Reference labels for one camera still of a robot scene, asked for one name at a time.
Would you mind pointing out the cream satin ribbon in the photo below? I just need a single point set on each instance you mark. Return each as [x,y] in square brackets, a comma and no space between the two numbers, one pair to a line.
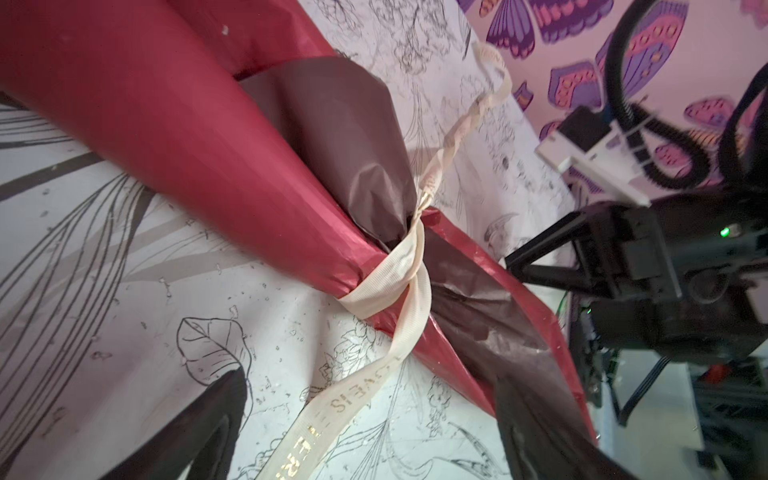
[340,120]

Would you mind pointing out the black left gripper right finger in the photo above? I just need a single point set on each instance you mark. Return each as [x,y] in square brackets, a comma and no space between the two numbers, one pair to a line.
[539,444]

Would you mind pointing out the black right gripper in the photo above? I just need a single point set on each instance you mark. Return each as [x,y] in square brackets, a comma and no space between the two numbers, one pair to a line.
[672,277]

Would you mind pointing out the dark red wrapping paper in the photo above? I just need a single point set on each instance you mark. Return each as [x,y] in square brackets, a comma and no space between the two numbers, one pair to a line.
[156,86]

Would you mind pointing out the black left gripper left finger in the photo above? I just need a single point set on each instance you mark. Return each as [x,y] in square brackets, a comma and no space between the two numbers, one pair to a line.
[199,443]

